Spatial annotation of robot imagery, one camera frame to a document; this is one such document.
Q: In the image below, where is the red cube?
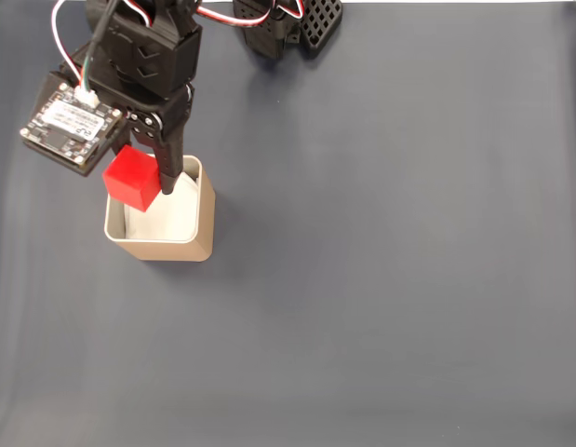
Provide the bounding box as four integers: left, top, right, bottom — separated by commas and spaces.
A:
101, 144, 162, 213

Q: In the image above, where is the dark blue-grey mat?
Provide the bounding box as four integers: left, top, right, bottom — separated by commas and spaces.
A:
0, 2, 576, 447

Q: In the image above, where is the black camera cable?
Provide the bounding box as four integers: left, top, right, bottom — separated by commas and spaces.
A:
86, 0, 122, 64

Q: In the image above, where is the white red servo cable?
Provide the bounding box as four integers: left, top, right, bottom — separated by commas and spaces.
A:
194, 0, 308, 27

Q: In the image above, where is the white paper padding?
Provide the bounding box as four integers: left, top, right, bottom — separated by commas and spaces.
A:
123, 174, 199, 241

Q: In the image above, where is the camera board in black mount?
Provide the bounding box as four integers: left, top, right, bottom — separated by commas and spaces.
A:
20, 69, 130, 178

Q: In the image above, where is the white red wire bundle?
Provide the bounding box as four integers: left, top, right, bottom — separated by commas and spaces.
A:
50, 0, 100, 106

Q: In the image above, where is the tan square box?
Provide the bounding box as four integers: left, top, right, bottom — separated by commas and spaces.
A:
103, 155, 218, 263

